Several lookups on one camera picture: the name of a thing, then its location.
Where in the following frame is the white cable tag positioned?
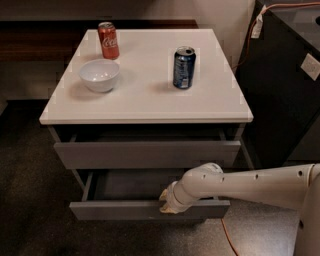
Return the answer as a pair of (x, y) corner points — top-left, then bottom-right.
(251, 6), (266, 39)

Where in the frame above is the grey top drawer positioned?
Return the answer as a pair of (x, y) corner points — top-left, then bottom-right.
(54, 127), (241, 169)

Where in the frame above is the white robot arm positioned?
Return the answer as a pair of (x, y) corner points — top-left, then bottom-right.
(159, 163), (320, 256)

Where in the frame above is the white bowl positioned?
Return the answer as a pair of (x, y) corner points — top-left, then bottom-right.
(78, 59), (120, 93)

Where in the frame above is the blue soda can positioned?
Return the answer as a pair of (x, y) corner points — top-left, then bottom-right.
(173, 46), (196, 89)

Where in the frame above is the orange power cable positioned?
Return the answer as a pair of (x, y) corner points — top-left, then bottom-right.
(219, 1), (320, 256)

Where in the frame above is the white-topped grey drawer cabinet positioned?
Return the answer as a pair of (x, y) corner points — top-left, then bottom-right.
(38, 28), (255, 224)

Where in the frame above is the red Coca-Cola can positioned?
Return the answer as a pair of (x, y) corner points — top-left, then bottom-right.
(98, 22), (120, 60)

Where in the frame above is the dark wooden bench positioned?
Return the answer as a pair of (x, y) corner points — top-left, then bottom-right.
(0, 19), (200, 63)

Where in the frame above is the white wall outlet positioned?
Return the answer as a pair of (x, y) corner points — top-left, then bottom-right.
(301, 53), (320, 81)

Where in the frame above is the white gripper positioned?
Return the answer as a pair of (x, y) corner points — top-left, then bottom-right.
(159, 181), (199, 214)

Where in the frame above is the grey drawer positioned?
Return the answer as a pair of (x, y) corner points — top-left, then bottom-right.
(54, 127), (241, 169)
(69, 169), (230, 222)

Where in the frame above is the black cabinet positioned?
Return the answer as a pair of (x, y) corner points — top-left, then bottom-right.
(236, 0), (320, 168)

